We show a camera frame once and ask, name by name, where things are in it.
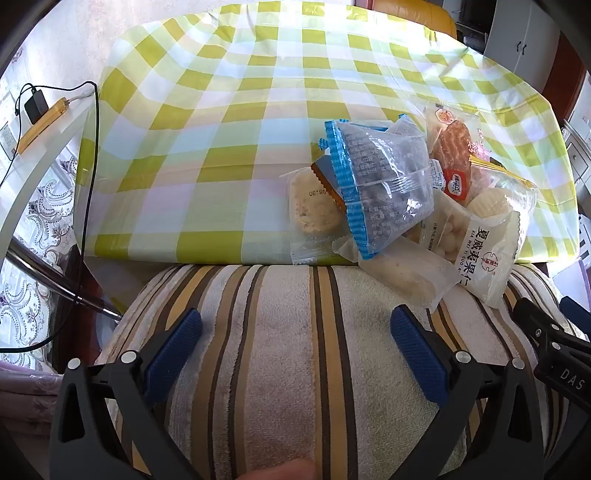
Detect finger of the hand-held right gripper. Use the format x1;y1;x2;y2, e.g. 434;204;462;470
512;298;591;370
560;296;591;326

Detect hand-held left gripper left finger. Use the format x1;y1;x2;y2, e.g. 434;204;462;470
48;307;204;480

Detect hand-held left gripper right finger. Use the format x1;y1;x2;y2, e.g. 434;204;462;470
390;305;548;480

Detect clear long bread packet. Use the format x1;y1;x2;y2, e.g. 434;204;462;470
332;235;458;310

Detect white nut packet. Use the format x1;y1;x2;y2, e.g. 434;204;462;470
434;185;529;309

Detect yellow-edged rice cracker packet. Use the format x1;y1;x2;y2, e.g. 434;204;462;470
468;154;539;222

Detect blue-edged purple bread packet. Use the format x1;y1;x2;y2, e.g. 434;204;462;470
323;119;437;261

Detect round biscuit clear packet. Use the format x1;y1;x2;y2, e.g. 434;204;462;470
288;168;361;266

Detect orange-edged snack packet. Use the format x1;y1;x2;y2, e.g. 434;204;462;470
310;154;345;210

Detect red label bread packet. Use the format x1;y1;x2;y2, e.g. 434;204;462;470
425;104;483;201

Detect person's left hand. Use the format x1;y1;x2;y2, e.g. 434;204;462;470
238;457;319;480

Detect striped beige towel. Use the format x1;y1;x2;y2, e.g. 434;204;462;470
95;263;578;480

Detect metal pole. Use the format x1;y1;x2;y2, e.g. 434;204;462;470
7;235;123;319

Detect white dressing table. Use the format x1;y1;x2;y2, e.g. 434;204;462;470
561;108;591;185

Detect lace patterned curtain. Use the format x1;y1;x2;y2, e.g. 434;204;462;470
0;152;93;356

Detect green checkered tablecloth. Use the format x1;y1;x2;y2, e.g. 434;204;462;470
76;0;580;268

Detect white curved shelf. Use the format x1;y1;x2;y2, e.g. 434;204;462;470
0;95;93;259

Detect yellow power strip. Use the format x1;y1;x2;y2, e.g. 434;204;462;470
17;98;70;154

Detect black power adapter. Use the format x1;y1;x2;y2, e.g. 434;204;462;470
24;90;49;124

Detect white cabinet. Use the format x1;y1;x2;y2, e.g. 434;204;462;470
482;0;561;75

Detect yellow leather chair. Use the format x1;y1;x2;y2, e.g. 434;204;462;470
372;0;458;38

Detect black cable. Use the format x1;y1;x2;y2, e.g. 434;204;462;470
0;80;100;354

